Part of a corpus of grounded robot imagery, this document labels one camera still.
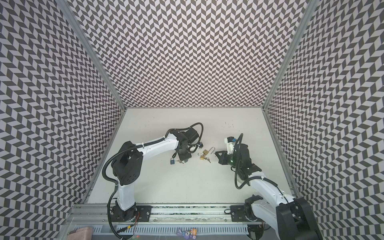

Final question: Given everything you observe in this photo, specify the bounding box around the brass padlock with keys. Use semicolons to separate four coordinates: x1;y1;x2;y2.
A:
198;147;216;163

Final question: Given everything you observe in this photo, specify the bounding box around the blue padlock with keys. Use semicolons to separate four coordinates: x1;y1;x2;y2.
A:
170;158;185;165

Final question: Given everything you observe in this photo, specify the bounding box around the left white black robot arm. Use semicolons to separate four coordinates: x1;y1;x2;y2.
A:
102;122;204;240

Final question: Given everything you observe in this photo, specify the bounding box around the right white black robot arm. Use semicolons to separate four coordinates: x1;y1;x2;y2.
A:
215;135;323;240

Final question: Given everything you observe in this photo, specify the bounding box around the purple toy figure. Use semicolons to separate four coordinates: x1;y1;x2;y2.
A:
176;228;197;240

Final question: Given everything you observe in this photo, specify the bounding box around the pink box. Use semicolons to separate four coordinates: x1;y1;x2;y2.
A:
67;227;93;240

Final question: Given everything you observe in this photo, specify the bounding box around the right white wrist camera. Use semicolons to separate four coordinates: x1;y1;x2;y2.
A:
225;137;236;155

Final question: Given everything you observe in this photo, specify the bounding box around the white slotted cable duct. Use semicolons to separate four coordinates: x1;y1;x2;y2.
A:
74;224;250;236

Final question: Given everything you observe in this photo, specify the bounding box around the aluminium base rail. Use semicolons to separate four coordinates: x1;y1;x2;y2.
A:
63;203;265;226

